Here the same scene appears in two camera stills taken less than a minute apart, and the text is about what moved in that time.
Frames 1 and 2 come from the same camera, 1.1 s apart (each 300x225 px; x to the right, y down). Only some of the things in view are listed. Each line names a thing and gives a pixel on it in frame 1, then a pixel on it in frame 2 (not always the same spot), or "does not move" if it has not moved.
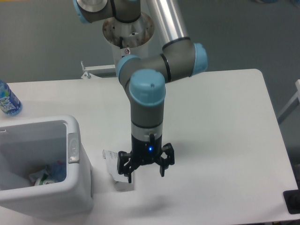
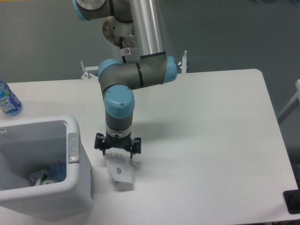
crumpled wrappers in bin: [38, 178] does not move
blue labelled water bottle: [10, 104] does not move
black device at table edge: [292, 198] does not move
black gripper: [146, 153] to [134, 146]
